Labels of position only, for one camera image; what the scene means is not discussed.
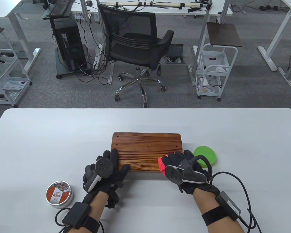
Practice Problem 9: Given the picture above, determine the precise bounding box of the brown wooden stool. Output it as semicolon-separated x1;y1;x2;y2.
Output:
111;132;185;172

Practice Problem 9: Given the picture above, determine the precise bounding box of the person's left forearm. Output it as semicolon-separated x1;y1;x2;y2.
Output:
70;192;109;233

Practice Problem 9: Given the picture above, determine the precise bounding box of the aluminium frame post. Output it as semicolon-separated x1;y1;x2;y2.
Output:
188;0;214;86
96;0;115;85

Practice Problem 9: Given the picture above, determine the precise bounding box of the green round sponge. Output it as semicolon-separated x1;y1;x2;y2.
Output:
194;146;217;168

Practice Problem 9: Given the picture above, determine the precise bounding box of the tangle of black cables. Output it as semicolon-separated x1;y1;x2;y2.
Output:
75;15;109;85

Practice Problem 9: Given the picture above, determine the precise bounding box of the grey computer stand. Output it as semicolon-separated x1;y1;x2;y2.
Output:
42;0;91;79

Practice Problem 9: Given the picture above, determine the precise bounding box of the round metal wood wax tin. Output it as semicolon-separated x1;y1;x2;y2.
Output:
46;181;73;209

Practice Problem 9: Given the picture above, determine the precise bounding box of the black computer tower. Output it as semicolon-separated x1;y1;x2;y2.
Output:
53;24;86;72

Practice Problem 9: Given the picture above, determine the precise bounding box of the black and white controller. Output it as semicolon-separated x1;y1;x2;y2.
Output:
84;158;114;192
165;155;213;185

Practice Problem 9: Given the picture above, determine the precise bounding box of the black mesh office chair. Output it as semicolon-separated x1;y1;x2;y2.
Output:
97;3;175;108

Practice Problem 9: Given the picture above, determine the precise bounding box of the person's left hand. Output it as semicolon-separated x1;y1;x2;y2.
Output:
82;149;131;209

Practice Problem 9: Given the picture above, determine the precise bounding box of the person's right hand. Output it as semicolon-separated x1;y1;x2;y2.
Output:
160;150;220;196

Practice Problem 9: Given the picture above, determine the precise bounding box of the aluminium floor rail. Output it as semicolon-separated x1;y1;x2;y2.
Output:
278;67;291;89

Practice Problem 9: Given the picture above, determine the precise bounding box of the black floor socket box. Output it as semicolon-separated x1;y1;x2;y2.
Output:
165;44;186;64

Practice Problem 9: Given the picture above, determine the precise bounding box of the beige rod bundle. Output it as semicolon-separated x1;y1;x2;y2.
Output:
104;1;203;8

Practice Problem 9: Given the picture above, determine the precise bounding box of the white power strip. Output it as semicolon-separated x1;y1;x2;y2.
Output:
93;44;105;66

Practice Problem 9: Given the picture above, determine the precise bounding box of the white desk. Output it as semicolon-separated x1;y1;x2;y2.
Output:
0;0;51;74
257;0;291;72
70;0;233;16

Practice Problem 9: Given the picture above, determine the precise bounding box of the black keyboard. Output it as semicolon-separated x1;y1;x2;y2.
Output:
48;0;72;17

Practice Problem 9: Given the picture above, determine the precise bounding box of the white rolling cart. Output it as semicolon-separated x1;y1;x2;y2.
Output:
195;44;238;102
0;49;32;108

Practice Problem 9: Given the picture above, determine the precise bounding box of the red cloth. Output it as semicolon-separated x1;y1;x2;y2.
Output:
158;153;175;176

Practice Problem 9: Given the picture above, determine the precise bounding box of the person's right forearm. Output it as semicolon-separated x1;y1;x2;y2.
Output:
193;187;245;233

